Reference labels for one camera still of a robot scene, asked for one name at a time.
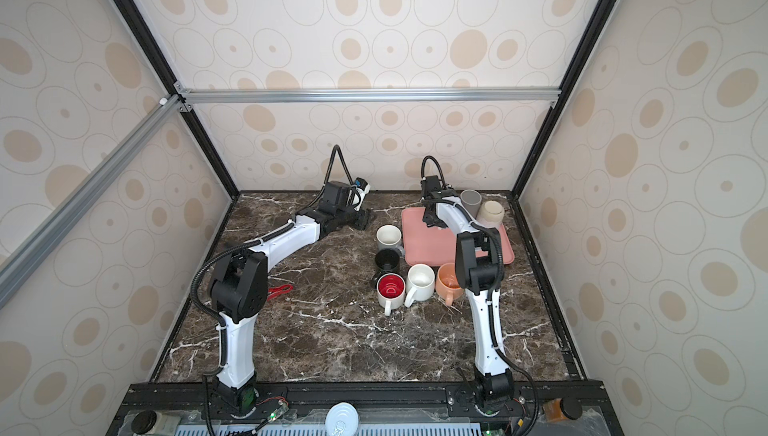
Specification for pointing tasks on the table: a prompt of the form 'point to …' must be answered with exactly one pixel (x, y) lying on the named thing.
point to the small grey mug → (390, 236)
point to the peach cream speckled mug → (447, 283)
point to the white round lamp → (342, 419)
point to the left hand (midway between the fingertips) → (377, 205)
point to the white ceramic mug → (420, 283)
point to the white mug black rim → (390, 289)
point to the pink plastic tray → (434, 246)
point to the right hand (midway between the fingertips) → (440, 218)
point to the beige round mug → (490, 213)
